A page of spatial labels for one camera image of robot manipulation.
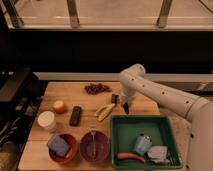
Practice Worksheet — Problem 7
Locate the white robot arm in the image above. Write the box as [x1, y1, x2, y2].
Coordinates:
[119, 64, 213, 171]

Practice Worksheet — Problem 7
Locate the black equipment stack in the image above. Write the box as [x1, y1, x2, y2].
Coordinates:
[0, 68, 40, 171]

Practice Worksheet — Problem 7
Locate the orange carrot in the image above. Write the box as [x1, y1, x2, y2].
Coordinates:
[116, 153, 145, 163]

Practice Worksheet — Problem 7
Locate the metal fork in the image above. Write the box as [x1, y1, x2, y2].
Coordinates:
[91, 130, 97, 158]

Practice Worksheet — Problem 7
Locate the green plastic tray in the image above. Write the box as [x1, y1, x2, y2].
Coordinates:
[110, 115, 183, 170]

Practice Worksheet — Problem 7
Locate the banana peel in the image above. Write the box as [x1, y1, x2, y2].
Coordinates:
[94, 103, 115, 121]

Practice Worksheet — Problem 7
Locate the purple bowl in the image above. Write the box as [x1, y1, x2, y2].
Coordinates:
[79, 131, 110, 163]

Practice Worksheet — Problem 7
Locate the blue sponge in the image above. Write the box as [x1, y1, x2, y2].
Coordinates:
[47, 134, 70, 157]

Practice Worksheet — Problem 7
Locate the red-brown bowl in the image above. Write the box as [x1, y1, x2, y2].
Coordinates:
[47, 134, 78, 164]

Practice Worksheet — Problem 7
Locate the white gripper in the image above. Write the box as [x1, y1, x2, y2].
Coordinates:
[120, 86, 136, 105]

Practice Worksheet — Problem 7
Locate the black handled brush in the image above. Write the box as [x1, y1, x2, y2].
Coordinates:
[111, 94, 129, 114]

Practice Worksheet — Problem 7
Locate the white lidded jar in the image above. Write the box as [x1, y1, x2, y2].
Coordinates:
[37, 111, 56, 132]

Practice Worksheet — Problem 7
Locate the orange apple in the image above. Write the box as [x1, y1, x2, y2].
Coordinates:
[53, 100, 66, 114]

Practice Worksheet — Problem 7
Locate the black remote control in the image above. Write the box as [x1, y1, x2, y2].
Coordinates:
[69, 106, 82, 126]

